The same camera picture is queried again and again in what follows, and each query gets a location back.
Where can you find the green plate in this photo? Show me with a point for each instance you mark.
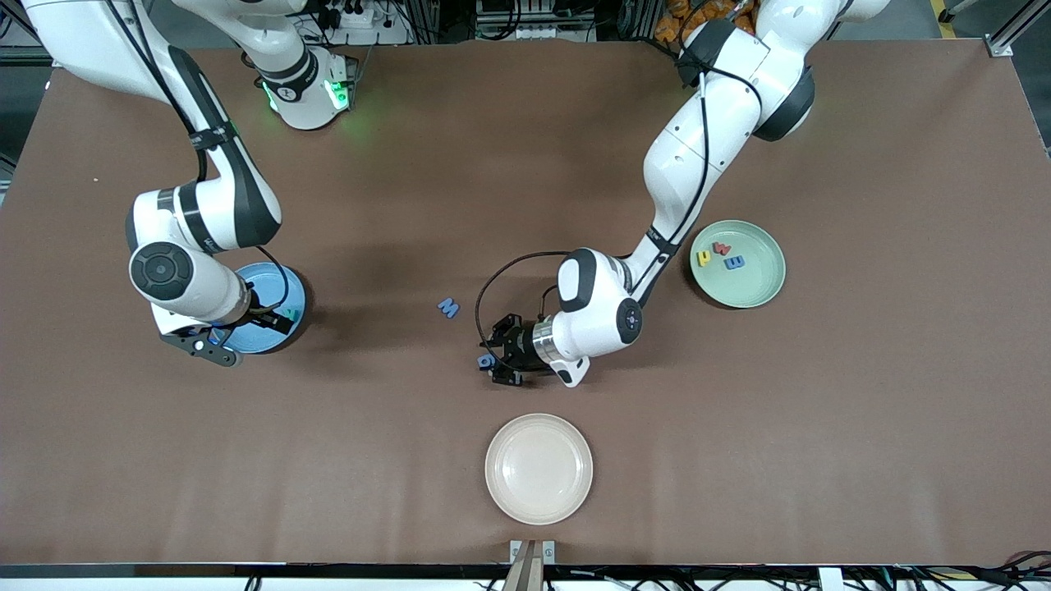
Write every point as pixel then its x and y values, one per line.
pixel 751 287

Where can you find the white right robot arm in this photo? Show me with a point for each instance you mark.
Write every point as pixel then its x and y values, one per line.
pixel 66 41

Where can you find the cream plate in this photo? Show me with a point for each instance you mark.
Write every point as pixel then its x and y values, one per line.
pixel 539 469

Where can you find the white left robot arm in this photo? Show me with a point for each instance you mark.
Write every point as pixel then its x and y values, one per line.
pixel 698 156

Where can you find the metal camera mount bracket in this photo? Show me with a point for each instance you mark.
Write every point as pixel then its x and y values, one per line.
pixel 532 554

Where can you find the yellow lowercase foam letter h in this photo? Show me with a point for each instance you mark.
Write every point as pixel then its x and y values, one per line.
pixel 704 258

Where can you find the small red lowercase foam letter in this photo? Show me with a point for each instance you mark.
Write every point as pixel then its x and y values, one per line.
pixel 721 248

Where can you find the blue plate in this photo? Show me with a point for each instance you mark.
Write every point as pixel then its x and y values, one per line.
pixel 271 341

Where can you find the white power strip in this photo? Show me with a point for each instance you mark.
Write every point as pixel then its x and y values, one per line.
pixel 369 29

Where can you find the blue foam letter W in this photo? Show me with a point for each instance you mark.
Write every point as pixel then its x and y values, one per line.
pixel 447 308

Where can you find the black and white equipment rack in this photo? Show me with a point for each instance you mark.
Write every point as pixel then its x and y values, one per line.
pixel 534 20

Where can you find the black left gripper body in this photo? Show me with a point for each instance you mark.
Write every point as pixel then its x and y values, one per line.
pixel 519 347

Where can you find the blue foam letter e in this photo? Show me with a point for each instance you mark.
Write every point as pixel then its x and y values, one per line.
pixel 734 263

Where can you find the blue foam letter g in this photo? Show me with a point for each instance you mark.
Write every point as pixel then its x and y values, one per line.
pixel 486 360

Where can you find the orange packets pile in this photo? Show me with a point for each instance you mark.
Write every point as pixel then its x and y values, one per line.
pixel 669 25

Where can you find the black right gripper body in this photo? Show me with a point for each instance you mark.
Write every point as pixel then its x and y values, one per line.
pixel 262 313

